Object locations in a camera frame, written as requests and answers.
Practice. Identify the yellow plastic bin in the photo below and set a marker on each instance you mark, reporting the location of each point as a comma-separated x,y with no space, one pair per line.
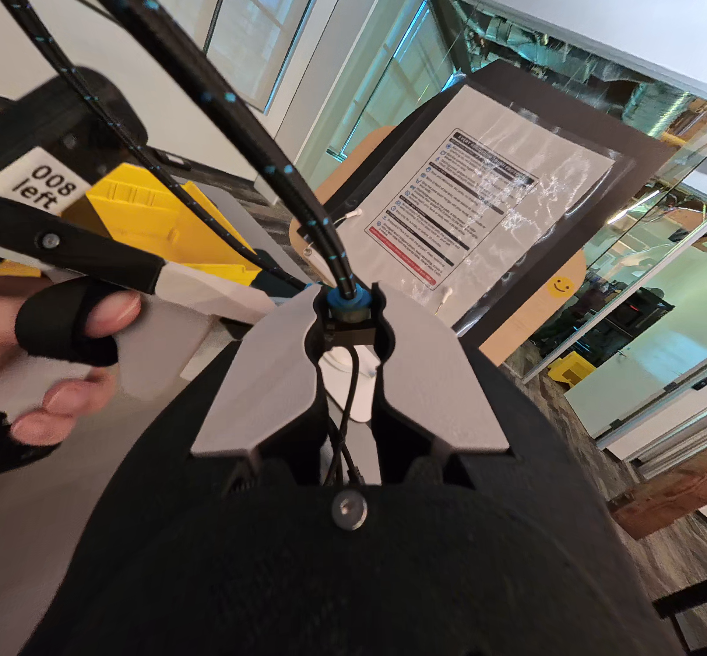
571,369
138,208

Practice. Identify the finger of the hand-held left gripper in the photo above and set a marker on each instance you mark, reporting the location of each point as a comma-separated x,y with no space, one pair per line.
210,291

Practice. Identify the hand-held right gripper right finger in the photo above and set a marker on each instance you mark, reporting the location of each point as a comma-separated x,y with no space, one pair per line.
442,385

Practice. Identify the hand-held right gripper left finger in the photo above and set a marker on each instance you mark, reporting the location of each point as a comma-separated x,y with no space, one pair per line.
259,385

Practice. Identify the person's left hand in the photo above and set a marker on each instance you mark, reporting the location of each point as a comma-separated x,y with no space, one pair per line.
113,313

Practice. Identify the white sign stand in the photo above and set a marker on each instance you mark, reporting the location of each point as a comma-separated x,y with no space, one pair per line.
365,385

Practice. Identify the framed instruction sign board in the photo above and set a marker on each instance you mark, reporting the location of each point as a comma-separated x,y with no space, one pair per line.
497,225

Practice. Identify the yellow smiley sticker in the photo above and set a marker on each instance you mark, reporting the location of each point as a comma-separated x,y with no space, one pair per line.
561,286

